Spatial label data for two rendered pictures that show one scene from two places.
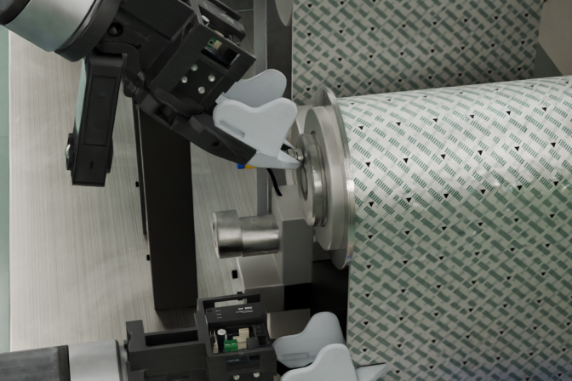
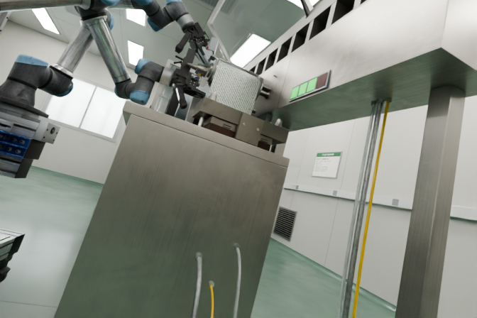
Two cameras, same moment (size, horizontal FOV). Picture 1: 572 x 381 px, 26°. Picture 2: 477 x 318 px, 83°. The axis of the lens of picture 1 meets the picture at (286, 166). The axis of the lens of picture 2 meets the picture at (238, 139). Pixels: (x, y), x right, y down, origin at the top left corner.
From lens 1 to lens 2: 1.21 m
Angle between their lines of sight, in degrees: 46
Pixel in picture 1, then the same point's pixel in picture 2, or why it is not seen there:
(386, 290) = (218, 83)
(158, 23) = (198, 30)
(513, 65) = not seen: hidden behind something
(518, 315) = (237, 100)
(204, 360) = (187, 76)
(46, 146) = not seen: hidden behind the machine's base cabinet
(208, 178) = not seen: hidden behind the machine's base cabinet
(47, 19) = (185, 18)
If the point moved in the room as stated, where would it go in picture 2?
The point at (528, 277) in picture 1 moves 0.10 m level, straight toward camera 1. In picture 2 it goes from (240, 93) to (238, 85)
